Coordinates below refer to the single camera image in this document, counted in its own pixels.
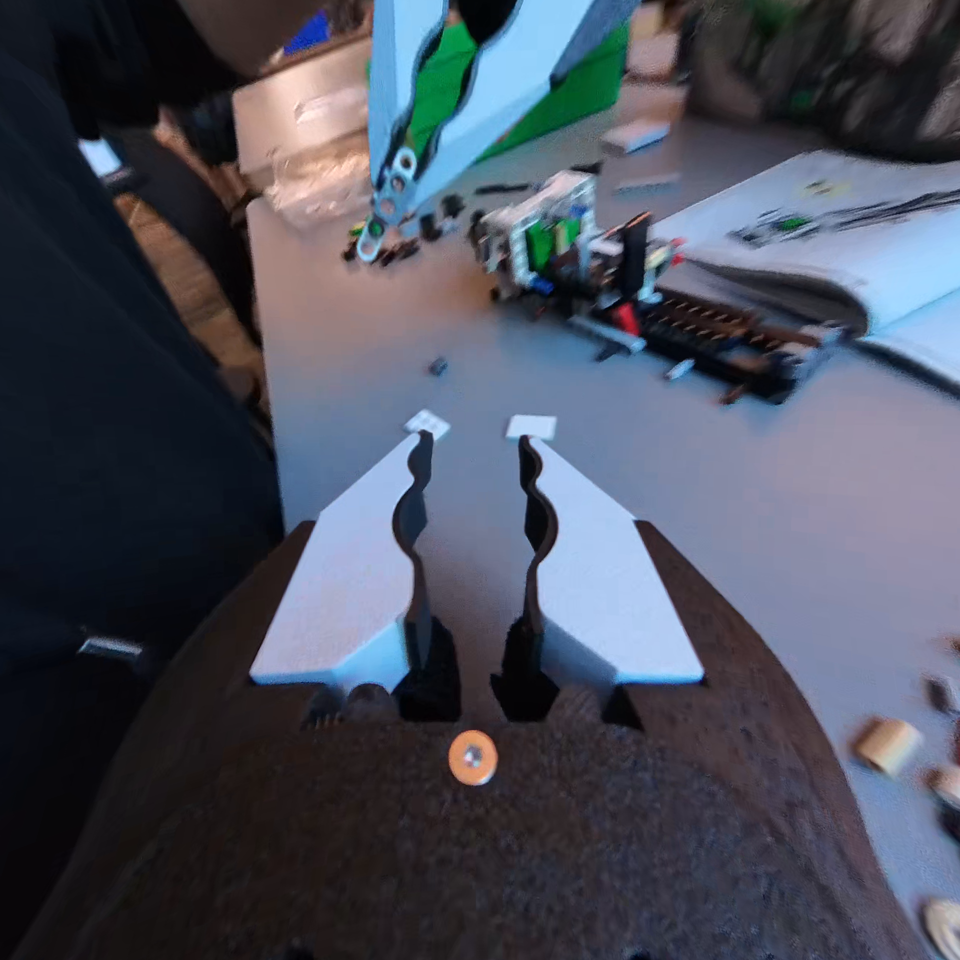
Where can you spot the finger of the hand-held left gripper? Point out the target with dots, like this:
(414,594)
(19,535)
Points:
(394,67)
(525,67)

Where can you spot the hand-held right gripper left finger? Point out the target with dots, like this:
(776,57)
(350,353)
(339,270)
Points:
(337,585)

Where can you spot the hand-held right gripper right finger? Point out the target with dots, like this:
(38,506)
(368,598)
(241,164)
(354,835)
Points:
(607,600)

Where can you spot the grey lego beam with holes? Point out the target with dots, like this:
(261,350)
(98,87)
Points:
(386,204)

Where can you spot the black lego axle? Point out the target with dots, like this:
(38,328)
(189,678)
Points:
(501,187)

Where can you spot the white lego brick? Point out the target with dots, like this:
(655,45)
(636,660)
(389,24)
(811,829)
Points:
(634,137)

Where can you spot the cluster of black lego pins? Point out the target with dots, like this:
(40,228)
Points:
(439,221)

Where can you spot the grey flat lego plate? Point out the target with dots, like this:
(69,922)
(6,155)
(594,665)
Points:
(645,184)

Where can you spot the partly built lego model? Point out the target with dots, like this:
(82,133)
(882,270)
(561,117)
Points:
(570,240)

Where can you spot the white studded lego plate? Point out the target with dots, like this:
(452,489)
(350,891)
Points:
(427,424)

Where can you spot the white smooth lego tile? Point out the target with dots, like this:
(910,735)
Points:
(531,427)

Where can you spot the small dark grey lego piece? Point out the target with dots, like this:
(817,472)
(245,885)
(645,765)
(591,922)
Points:
(437,366)

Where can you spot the pile of tan lego pieces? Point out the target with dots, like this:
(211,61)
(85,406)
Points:
(889,746)

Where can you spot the green cardboard box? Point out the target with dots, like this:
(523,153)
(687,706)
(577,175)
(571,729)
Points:
(592,82)

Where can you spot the small blue object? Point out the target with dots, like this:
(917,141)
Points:
(307,34)

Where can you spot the pale grey flat box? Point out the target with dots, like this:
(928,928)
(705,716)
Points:
(300,90)

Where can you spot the clear plastic bag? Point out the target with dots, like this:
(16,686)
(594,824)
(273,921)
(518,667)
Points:
(315,176)

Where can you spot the dark cloth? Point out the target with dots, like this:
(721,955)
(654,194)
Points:
(825,67)

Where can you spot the open instruction booklet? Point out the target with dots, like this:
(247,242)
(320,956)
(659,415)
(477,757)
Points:
(862,247)

